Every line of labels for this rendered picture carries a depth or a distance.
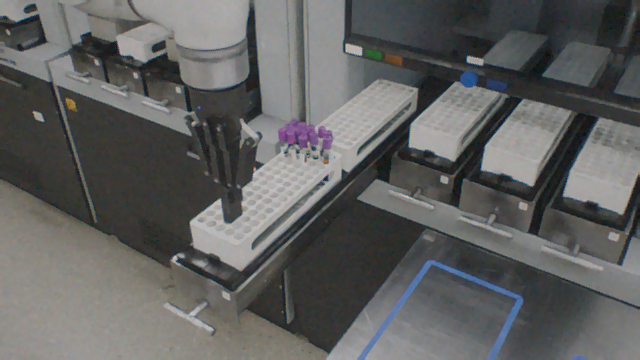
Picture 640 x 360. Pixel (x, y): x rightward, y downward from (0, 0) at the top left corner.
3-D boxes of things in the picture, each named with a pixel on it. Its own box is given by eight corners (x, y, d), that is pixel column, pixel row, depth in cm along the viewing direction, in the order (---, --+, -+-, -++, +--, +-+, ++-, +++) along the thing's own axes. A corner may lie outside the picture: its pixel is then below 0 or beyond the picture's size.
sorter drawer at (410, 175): (500, 67, 166) (506, 37, 161) (549, 78, 160) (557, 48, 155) (377, 195, 117) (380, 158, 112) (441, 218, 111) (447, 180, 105)
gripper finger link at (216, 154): (208, 122, 79) (201, 119, 80) (216, 187, 86) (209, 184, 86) (227, 110, 82) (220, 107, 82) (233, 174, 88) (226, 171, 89)
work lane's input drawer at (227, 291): (376, 119, 142) (378, 86, 137) (428, 135, 136) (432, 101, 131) (155, 308, 93) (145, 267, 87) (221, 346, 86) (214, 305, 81)
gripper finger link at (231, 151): (232, 112, 81) (240, 114, 81) (241, 177, 88) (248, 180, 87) (213, 123, 79) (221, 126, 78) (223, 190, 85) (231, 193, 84)
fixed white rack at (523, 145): (527, 111, 131) (532, 86, 127) (573, 123, 126) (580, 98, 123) (478, 175, 111) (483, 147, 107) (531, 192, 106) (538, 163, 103)
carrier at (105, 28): (125, 41, 162) (120, 20, 158) (119, 44, 160) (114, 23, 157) (97, 33, 167) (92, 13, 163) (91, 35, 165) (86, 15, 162)
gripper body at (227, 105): (258, 75, 78) (263, 135, 83) (211, 61, 81) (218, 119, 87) (221, 97, 72) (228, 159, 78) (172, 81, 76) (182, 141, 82)
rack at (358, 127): (378, 102, 135) (379, 78, 131) (416, 113, 130) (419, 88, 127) (305, 161, 115) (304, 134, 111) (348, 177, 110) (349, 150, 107)
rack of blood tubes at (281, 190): (299, 166, 114) (298, 139, 110) (342, 182, 109) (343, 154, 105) (193, 252, 93) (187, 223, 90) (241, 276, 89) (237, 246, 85)
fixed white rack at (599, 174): (598, 130, 124) (606, 104, 120) (649, 143, 119) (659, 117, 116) (560, 201, 104) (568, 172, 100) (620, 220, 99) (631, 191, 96)
